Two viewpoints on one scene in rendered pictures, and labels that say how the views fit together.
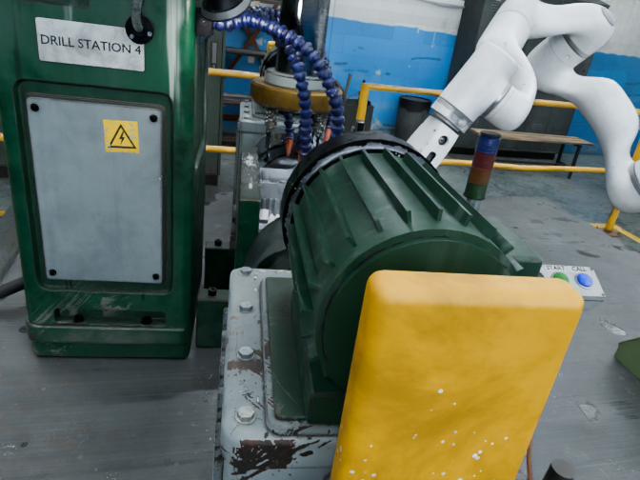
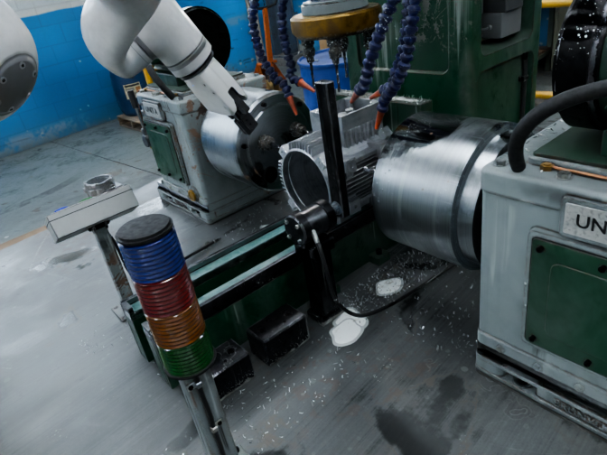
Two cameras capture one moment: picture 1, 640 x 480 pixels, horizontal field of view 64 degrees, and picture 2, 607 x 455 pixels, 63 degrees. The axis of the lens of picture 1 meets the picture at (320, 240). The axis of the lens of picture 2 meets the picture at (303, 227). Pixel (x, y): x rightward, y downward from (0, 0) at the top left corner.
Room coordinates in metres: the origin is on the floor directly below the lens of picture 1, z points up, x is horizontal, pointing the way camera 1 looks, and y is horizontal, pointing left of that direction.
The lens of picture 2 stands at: (1.92, -0.48, 1.43)
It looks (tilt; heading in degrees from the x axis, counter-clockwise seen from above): 28 degrees down; 155
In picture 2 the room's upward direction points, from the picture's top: 10 degrees counter-clockwise
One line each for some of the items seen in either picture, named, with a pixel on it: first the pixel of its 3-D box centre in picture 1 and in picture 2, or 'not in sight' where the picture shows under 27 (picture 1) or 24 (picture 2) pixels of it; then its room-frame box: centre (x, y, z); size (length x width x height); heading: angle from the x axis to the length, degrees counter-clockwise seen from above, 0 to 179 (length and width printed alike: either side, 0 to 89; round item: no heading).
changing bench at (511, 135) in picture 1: (527, 154); not in sight; (5.85, -2.22, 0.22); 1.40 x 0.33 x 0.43; 105
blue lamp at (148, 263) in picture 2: (488, 143); (152, 251); (1.43, -0.43, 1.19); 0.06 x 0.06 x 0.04
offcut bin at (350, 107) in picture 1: (348, 110); not in sight; (5.95, -0.12, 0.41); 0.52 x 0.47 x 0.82; 107
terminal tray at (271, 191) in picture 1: (287, 192); (347, 122); (1.03, 0.08, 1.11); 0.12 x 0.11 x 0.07; 100
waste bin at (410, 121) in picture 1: (410, 123); not in sight; (6.26, -0.90, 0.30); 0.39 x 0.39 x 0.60
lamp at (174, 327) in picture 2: (479, 174); (174, 317); (1.43, -0.43, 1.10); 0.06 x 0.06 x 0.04
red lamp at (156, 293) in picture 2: (484, 159); (163, 285); (1.43, -0.43, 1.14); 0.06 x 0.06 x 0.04
